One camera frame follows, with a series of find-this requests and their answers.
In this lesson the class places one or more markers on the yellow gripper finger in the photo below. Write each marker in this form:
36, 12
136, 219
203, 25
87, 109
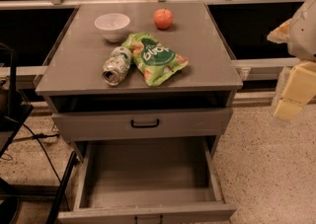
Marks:
281, 33
299, 90

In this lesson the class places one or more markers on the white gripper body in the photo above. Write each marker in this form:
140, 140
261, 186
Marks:
303, 38

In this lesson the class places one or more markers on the green 7up can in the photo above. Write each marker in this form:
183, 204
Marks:
117, 65

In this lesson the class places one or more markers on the closed top drawer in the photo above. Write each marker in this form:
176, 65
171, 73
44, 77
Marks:
89, 126

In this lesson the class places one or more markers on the grey drawer cabinet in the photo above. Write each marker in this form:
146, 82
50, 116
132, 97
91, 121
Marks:
73, 80

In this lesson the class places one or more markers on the open middle drawer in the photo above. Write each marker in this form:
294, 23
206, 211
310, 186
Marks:
148, 181

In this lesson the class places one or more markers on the red apple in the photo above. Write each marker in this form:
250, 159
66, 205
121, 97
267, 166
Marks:
163, 19

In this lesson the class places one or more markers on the green chip bag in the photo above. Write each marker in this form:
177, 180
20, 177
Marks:
155, 61

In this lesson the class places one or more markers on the white bowl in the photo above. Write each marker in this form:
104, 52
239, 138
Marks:
113, 27

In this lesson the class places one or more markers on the black stand left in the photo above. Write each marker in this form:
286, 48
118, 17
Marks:
13, 114

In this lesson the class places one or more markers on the black drawer handle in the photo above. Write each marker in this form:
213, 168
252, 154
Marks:
145, 124

